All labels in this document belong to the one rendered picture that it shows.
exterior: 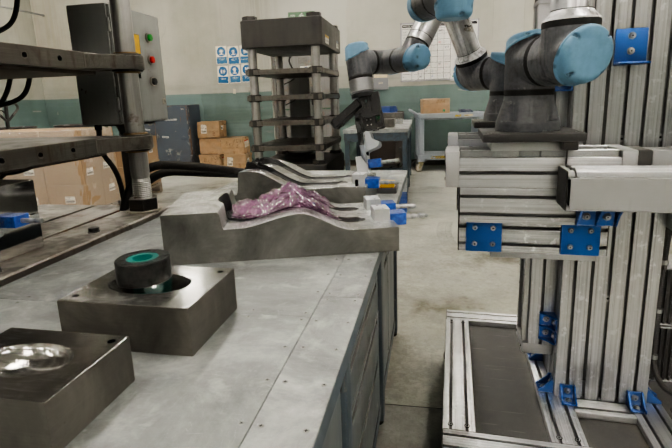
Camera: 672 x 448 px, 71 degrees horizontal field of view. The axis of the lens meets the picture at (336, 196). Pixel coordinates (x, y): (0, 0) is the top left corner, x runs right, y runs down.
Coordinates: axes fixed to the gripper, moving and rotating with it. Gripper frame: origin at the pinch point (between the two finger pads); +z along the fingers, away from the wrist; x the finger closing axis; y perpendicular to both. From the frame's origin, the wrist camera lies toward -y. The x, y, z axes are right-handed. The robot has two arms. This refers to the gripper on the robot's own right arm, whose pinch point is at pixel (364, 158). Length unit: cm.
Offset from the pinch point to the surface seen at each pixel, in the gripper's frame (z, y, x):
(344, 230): 16, 1, -48
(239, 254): 18, -21, -54
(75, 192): -16, -319, 241
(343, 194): 9.5, -4.9, -17.0
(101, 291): 16, -28, -88
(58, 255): 14, -70, -50
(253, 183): 2.8, -30.7, -17.8
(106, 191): -14, -312, 276
